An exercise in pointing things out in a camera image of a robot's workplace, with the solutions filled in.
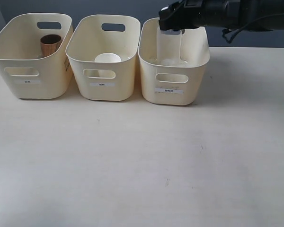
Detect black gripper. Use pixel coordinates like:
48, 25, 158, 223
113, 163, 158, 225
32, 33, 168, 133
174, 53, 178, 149
159, 0, 227, 31

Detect clear plastic bottle white cap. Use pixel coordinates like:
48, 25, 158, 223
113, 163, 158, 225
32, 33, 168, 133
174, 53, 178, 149
156, 26, 182, 66

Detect white paper cup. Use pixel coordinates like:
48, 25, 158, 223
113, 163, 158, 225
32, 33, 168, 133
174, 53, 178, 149
88, 53, 121, 79

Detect brown wooden cup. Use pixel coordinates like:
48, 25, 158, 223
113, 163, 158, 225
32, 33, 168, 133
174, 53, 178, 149
40, 34, 62, 57

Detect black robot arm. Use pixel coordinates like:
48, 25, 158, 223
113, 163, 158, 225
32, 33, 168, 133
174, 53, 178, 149
159, 0, 284, 32

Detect right cream plastic bin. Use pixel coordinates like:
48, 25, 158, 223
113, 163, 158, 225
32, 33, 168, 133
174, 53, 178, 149
138, 18, 210, 105

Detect cream plastic bin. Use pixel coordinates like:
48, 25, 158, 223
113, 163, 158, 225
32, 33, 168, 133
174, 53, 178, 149
138, 18, 210, 105
66, 15, 141, 101
0, 13, 73, 99

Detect middle cream plastic bin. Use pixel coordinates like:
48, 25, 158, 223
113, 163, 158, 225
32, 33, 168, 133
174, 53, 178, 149
66, 15, 141, 101

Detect left cream plastic bin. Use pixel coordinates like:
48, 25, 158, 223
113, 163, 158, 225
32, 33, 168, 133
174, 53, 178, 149
0, 13, 73, 99

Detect black cable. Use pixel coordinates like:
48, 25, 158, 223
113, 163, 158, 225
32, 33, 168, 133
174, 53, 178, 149
222, 13, 284, 44

